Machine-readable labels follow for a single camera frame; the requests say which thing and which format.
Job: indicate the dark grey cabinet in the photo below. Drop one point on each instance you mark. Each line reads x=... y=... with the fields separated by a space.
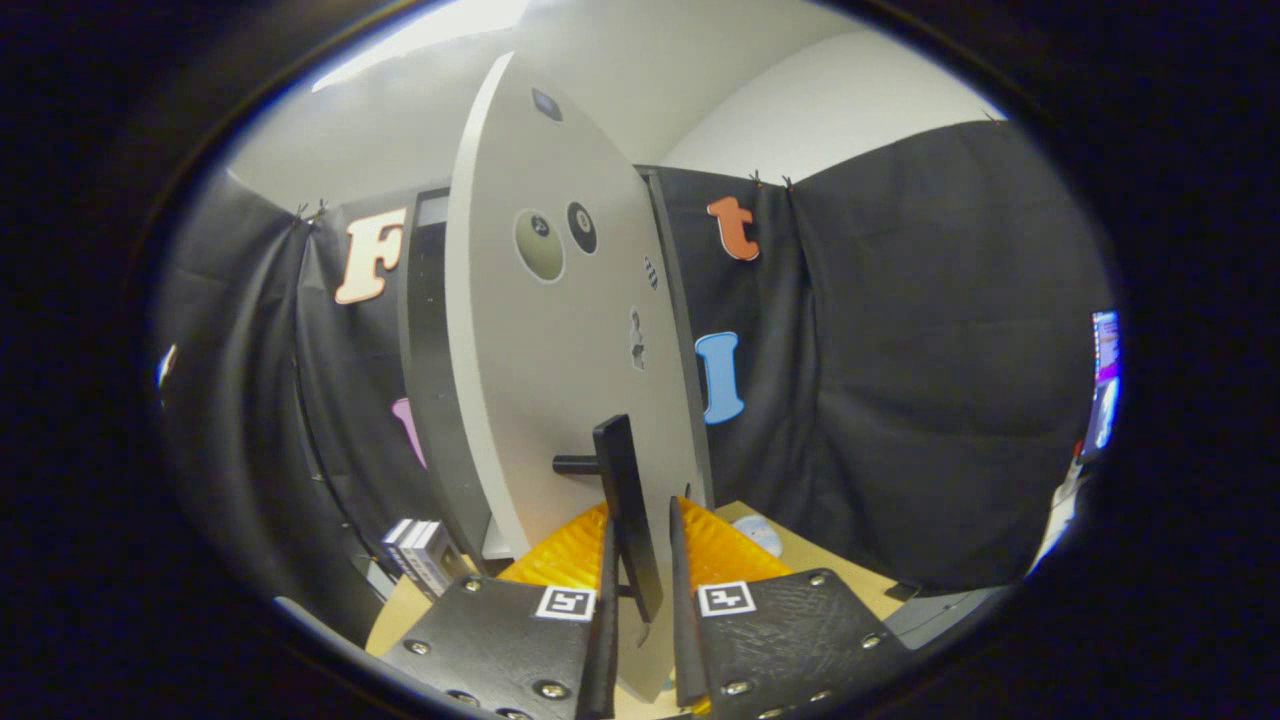
x=430 y=400

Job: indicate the dark blue book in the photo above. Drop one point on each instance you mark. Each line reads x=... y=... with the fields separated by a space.
x=398 y=548

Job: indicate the black backdrop cloth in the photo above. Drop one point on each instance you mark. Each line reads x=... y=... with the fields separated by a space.
x=900 y=350

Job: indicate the white round object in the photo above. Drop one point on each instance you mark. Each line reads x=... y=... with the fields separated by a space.
x=760 y=535

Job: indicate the pale grey cabinet door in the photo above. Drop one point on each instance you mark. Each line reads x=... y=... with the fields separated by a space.
x=560 y=380

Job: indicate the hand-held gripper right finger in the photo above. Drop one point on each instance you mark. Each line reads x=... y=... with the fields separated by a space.
x=682 y=620

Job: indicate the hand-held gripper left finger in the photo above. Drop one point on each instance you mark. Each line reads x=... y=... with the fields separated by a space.
x=608 y=620

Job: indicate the computer monitor screen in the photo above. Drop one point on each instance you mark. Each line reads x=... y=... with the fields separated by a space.
x=1104 y=380

